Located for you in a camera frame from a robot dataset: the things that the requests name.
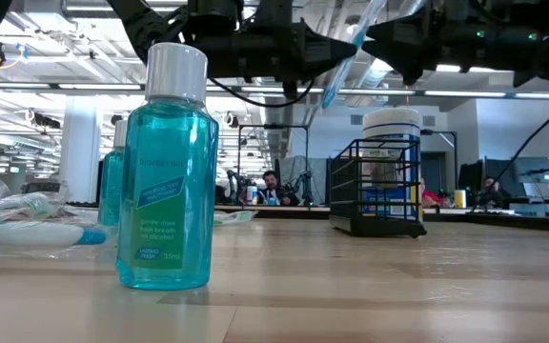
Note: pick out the dark computer monitor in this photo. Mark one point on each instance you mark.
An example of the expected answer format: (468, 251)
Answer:
(470, 176)

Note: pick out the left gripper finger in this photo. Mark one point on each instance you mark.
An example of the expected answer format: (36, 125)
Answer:
(324, 59)
(324, 39)

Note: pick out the wide computer monitor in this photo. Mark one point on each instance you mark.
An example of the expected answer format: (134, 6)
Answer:
(532, 174)

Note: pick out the ribbed silver ventilation duct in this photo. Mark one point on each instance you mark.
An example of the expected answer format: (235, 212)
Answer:
(277, 133)

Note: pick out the white building column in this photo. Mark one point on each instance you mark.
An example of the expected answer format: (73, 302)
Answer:
(80, 152)

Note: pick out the black background robot arm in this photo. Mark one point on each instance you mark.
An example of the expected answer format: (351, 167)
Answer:
(305, 188)
(234, 186)

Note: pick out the black table frame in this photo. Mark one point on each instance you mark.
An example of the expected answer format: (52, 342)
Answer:
(494, 222)

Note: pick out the person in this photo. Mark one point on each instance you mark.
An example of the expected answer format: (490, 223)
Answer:
(272, 190)
(429, 197)
(493, 190)

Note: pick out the white blue toothbrush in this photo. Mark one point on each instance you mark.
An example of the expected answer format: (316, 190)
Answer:
(31, 233)

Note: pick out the white wipes canister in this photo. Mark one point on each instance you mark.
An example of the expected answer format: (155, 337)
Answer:
(391, 121)

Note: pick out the yellow cup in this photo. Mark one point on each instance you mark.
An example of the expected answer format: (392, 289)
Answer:
(460, 199)

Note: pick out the small wipes canister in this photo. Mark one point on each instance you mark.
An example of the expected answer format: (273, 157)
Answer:
(252, 195)

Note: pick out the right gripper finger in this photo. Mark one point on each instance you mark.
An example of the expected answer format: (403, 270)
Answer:
(398, 35)
(405, 62)

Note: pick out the teal mouthwash bottle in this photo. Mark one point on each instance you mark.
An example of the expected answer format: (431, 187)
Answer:
(111, 190)
(167, 190)

